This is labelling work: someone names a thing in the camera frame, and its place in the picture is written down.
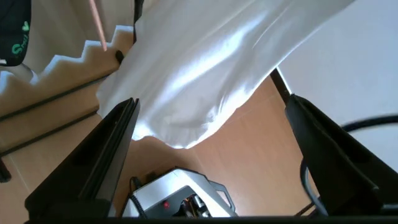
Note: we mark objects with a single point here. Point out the black clothes rack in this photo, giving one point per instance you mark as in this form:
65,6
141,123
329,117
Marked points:
49,99

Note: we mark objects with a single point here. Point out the black shorts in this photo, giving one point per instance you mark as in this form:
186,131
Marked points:
12,31

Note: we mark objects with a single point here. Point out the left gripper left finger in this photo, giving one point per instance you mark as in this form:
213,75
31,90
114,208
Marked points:
93,174

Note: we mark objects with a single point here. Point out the white garment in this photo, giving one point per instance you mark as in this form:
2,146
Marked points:
202,62

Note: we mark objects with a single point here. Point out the pink clothes hanger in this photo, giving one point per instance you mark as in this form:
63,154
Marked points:
98,25

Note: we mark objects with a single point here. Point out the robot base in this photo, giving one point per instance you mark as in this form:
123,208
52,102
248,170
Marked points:
174,189

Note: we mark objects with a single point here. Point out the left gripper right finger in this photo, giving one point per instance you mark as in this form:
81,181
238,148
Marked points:
342,180

